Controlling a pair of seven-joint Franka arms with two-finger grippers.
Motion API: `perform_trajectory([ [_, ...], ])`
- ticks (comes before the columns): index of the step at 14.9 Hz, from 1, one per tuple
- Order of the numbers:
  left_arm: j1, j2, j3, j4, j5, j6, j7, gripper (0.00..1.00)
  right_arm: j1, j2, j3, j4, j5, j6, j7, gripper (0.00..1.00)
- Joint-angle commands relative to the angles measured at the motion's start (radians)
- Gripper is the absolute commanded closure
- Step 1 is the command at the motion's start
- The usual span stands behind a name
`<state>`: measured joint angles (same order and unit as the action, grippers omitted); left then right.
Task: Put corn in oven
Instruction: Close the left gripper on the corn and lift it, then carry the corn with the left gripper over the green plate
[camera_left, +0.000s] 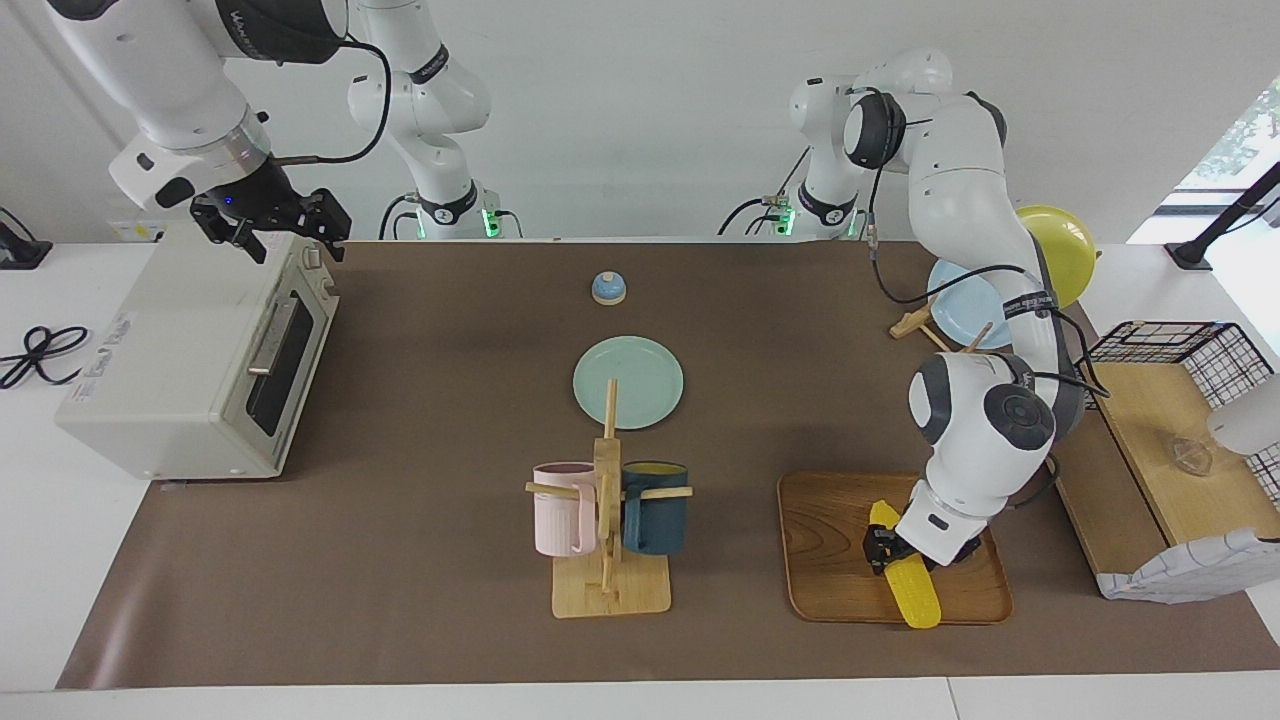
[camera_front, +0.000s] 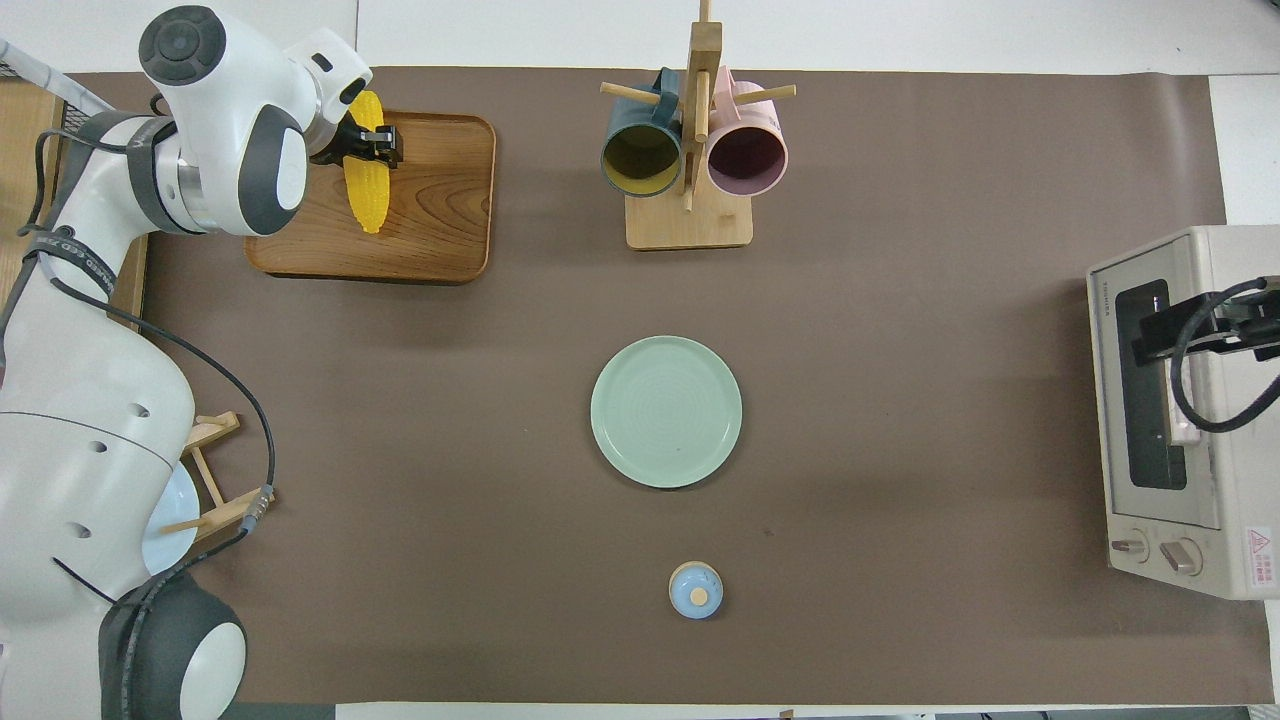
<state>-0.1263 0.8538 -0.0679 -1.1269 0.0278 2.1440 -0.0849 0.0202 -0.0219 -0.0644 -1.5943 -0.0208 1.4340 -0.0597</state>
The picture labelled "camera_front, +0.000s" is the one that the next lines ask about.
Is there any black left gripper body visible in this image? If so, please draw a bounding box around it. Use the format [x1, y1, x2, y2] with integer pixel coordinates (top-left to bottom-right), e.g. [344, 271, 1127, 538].
[310, 108, 381, 163]

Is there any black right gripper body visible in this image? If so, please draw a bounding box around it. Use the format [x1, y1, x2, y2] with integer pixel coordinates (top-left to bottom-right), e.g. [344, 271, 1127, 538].
[1213, 285, 1280, 361]

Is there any yellow corn cob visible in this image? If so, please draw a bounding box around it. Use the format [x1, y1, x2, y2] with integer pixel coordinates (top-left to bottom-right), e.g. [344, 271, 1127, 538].
[343, 91, 391, 234]

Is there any toaster oven glass door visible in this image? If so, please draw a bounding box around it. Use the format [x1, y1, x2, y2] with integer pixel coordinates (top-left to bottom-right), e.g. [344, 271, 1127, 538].
[1088, 233, 1225, 531]

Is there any pale green plate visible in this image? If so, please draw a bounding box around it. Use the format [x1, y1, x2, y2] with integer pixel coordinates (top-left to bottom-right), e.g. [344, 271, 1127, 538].
[590, 335, 743, 490]

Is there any beige toaster oven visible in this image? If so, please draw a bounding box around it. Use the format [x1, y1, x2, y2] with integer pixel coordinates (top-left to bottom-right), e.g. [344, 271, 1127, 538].
[1087, 225, 1280, 601]

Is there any brown wooden tray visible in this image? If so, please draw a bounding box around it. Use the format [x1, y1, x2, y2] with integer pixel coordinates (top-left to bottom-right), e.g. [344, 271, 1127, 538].
[245, 110, 498, 286]

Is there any dark blue mug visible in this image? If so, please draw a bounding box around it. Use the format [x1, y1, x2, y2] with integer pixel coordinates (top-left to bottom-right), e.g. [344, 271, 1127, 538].
[600, 68, 684, 199]

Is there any brown table mat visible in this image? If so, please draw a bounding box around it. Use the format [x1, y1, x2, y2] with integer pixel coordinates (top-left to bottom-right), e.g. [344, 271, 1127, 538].
[60, 68, 1276, 704]

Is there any wooden mug rack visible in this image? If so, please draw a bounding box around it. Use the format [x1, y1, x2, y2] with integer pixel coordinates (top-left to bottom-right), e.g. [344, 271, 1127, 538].
[600, 0, 798, 251]

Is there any pink mug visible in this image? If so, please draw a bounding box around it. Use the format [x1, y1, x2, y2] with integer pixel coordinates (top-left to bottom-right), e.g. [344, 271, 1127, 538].
[706, 66, 790, 198]

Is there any wooden plate rack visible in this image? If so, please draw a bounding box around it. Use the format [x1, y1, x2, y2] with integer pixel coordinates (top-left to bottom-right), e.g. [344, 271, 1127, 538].
[160, 411, 276, 546]

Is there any light blue plate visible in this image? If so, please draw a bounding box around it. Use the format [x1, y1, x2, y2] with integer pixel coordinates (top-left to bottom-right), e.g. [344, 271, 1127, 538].
[140, 462, 201, 577]

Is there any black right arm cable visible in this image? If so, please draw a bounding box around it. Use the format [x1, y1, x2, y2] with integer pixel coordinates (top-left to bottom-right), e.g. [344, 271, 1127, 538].
[1170, 278, 1280, 434]

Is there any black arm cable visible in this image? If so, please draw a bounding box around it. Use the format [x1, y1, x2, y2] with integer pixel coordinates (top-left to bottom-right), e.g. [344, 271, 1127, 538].
[50, 280, 278, 720]
[1170, 278, 1280, 434]

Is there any wooden shelf with wire basket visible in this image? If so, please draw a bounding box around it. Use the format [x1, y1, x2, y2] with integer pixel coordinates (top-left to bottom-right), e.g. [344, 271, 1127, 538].
[0, 60, 151, 323]

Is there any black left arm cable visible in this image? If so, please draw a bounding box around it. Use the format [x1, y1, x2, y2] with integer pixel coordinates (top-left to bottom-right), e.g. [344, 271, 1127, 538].
[50, 280, 278, 720]

